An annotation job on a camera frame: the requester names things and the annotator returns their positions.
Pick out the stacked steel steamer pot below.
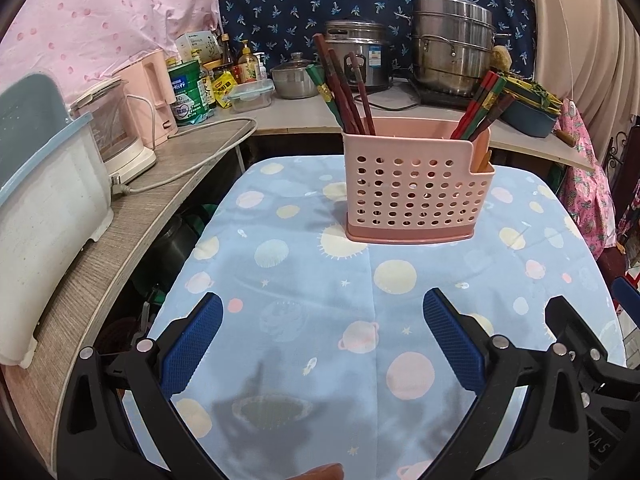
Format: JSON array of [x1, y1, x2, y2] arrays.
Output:
[[410, 0, 511, 98]]

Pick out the white power cable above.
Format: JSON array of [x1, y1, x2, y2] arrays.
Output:
[[111, 117, 259, 197]]

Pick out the soap pump bottle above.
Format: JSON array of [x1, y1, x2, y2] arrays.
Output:
[[237, 40, 259, 84]]

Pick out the steel rice cooker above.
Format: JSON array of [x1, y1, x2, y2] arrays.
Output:
[[324, 20, 393, 93]]

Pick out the pink electric kettle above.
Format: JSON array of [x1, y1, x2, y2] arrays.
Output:
[[117, 51, 178, 148]]

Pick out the black induction cooker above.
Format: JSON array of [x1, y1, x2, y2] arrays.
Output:
[[405, 80, 501, 109]]

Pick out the dark red straight chopstick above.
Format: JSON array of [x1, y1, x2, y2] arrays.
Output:
[[472, 92, 515, 142]]

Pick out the person's left hand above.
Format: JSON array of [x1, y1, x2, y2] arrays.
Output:
[[282, 462, 332, 480]]

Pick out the blue planet print tablecloth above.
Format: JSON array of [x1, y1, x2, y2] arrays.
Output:
[[120, 155, 628, 480]]

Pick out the black metal chair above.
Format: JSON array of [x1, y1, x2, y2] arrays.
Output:
[[605, 125, 640, 171]]

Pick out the pink floral apron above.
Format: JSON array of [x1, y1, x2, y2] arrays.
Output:
[[552, 100, 617, 248]]

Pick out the blue plastic basin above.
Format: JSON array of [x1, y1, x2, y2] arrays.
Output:
[[500, 92, 558, 138]]

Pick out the yellow seasoning packet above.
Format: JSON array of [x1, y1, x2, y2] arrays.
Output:
[[212, 71, 239, 109]]

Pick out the black power cable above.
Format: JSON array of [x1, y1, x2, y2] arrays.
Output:
[[372, 82, 426, 112]]

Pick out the white dish cabinet blue lid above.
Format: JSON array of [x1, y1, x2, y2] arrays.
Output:
[[0, 74, 115, 368]]

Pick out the green leafy vegetables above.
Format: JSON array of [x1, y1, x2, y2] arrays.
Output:
[[525, 80, 552, 106]]

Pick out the pink perforated utensil holder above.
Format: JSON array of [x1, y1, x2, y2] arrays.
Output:
[[342, 119, 497, 246]]

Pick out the white blender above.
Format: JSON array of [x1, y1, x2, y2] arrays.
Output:
[[70, 77, 158, 186]]

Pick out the beige curtain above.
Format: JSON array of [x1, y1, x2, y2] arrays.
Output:
[[530, 0, 640, 126]]

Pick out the tan loofah sponge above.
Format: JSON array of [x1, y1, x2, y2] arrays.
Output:
[[490, 46, 514, 74]]

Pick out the green tin can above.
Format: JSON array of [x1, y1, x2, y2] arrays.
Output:
[[167, 60, 210, 126]]

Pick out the white cord with switch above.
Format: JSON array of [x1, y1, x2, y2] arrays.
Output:
[[547, 0, 577, 117]]

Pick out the clear food container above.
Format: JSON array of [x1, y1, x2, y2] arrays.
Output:
[[231, 81, 275, 113]]

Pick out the small pot with glass lid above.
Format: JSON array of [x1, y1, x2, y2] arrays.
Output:
[[270, 52, 321, 100]]

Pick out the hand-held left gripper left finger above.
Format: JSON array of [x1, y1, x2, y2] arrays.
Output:
[[56, 291, 224, 480]]

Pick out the navy leaf print cloth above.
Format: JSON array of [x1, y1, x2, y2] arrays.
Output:
[[218, 0, 537, 81]]

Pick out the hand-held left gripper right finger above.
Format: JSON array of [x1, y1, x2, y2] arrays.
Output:
[[422, 287, 592, 480]]

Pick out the green straight chopstick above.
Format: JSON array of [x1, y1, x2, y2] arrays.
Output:
[[465, 81, 507, 142]]

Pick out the pink spotted sheet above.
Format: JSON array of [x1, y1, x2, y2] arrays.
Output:
[[0, 0, 236, 101]]

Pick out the bright red chopstick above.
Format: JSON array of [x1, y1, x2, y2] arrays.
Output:
[[456, 76, 502, 141]]

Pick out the chopsticks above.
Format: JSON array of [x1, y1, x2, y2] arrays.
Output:
[[449, 71, 496, 140]]

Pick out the white carton box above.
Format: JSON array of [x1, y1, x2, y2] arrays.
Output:
[[175, 31, 221, 64]]

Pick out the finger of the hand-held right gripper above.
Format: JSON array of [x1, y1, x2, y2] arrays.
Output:
[[611, 276, 640, 322], [544, 296, 632, 397]]

